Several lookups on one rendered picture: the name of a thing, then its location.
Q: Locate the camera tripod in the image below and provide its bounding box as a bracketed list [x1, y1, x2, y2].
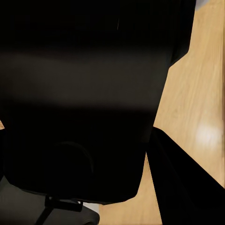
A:
[195, 0, 210, 11]

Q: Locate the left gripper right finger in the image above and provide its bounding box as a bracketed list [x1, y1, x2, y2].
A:
[146, 126, 225, 225]

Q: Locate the digital camera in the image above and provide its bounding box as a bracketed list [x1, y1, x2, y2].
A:
[0, 0, 196, 212]

